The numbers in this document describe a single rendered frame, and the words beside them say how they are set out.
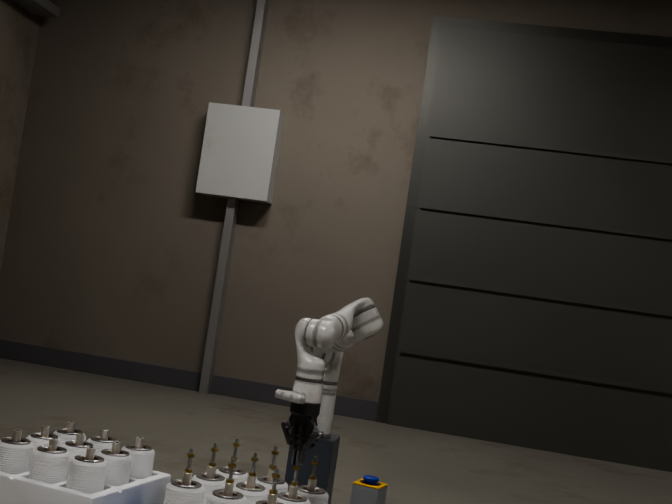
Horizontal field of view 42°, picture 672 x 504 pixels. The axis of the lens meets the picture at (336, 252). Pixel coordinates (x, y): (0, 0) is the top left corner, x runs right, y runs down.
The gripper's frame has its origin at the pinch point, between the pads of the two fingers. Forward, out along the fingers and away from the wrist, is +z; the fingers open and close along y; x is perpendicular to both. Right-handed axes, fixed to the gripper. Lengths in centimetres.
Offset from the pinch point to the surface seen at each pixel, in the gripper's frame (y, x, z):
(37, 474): 56, 36, 16
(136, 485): 44.4, 13.4, 17.4
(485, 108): 149, -294, -165
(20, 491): 57, 40, 20
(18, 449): 64, 38, 11
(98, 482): 42, 27, 15
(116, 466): 47, 19, 13
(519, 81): 133, -303, -184
